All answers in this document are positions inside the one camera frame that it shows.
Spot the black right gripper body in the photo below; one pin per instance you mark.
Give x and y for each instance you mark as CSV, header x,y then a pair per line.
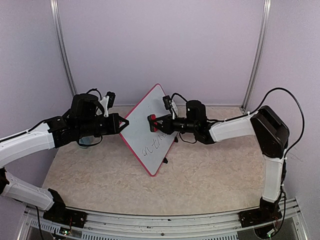
x,y
171,128

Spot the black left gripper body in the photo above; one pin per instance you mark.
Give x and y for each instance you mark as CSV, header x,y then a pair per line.
x,y
113,128

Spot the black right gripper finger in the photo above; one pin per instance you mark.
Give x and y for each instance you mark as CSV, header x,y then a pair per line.
x,y
157,128
154,119

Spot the red black whiteboard eraser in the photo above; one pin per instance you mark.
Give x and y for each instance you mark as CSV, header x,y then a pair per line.
x,y
148,119

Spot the pink framed whiteboard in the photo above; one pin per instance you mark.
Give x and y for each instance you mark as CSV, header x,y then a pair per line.
x,y
150,148

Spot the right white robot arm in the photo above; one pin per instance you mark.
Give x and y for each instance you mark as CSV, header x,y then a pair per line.
x,y
271,132

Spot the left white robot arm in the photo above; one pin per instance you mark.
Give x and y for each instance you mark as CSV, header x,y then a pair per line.
x,y
88,117

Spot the light blue ceramic mug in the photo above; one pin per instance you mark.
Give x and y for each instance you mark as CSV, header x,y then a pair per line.
x,y
85,142

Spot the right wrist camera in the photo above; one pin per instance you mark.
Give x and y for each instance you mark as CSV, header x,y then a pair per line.
x,y
171,106

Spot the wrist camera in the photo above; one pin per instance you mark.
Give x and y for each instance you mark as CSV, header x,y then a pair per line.
x,y
171,106
107,102

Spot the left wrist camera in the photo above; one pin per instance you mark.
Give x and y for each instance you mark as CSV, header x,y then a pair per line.
x,y
107,102

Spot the front aluminium rail base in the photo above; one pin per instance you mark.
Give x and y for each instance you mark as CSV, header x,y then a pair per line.
x,y
212,226

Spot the left aluminium frame post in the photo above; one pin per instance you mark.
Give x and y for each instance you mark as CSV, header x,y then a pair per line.
x,y
54,6

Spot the aluminium frame post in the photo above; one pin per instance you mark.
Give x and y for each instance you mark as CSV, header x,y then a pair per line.
x,y
258,53
54,6

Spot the right aluminium frame post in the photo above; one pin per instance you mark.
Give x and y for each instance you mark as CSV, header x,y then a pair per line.
x,y
258,53

